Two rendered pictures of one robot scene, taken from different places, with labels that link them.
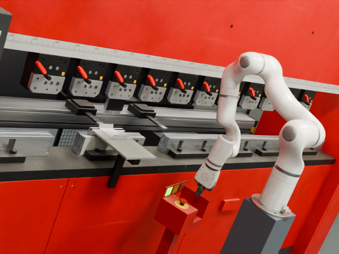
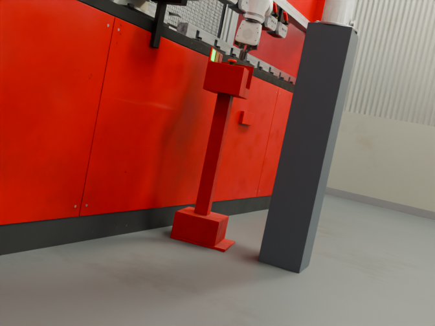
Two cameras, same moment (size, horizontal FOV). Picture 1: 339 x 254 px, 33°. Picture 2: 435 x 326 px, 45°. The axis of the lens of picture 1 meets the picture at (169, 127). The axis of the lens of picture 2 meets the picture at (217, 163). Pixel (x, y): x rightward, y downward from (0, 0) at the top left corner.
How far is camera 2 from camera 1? 1.44 m
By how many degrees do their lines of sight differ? 19
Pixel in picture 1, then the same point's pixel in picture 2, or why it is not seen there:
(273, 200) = (340, 13)
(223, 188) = not seen: hidden behind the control
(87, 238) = (134, 118)
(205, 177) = (248, 33)
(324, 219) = not seen: hidden behind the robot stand
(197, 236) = (224, 154)
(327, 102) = (289, 46)
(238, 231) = (310, 59)
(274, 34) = not seen: outside the picture
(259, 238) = (336, 54)
